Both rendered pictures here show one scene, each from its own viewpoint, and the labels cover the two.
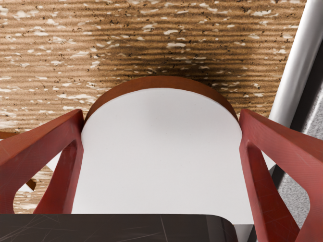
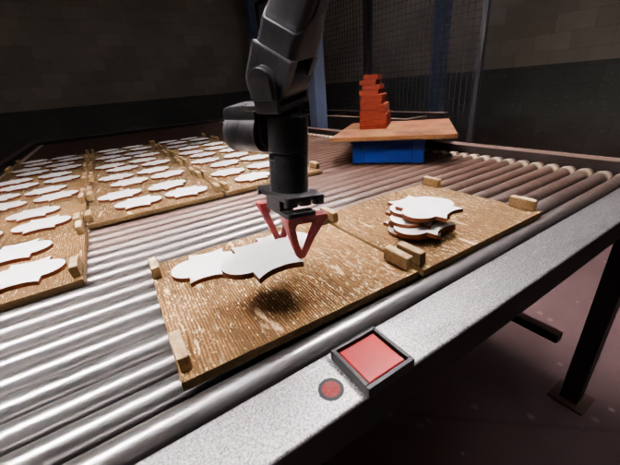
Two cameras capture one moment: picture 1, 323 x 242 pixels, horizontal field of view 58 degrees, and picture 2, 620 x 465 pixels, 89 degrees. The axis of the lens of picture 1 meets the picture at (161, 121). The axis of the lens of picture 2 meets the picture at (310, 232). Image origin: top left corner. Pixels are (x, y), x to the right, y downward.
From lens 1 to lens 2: 0.52 m
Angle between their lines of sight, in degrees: 90
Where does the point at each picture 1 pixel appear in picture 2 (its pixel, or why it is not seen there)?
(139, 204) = (256, 253)
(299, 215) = not seen: outside the picture
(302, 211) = not seen: outside the picture
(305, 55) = (319, 338)
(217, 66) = (296, 304)
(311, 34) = (328, 332)
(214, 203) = (266, 263)
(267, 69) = (306, 316)
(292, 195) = (196, 445)
